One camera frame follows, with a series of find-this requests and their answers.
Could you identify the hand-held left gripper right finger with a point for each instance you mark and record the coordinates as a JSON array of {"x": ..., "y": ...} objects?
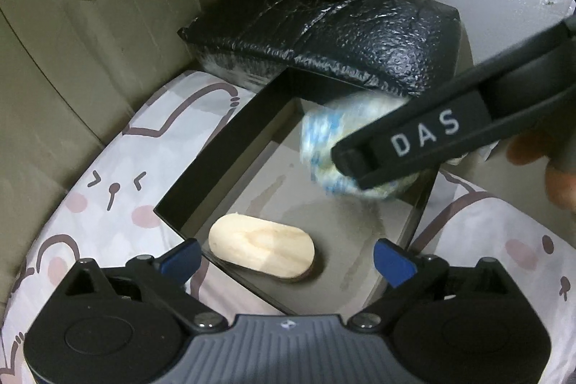
[{"x": 396, "y": 265}]

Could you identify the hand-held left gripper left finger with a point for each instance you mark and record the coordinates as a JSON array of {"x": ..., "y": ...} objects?
[{"x": 180, "y": 265}]

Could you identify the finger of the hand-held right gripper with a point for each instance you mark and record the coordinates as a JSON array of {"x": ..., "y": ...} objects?
[{"x": 382, "y": 154}]

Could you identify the blue white crochet ball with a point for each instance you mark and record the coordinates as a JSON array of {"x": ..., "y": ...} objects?
[{"x": 319, "y": 141}]

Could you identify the black storage box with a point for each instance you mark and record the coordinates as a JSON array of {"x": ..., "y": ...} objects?
[{"x": 270, "y": 186}]

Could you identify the person's right hand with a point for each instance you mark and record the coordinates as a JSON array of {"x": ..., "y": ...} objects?
[{"x": 535, "y": 150}]

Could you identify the oval wooden block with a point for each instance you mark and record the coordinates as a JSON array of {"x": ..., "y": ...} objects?
[{"x": 261, "y": 244}]

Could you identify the printed blanket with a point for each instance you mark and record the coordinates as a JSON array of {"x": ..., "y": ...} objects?
[{"x": 103, "y": 195}]

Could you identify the beige panelled cabinet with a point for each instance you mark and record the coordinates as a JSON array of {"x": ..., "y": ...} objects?
[{"x": 112, "y": 15}]

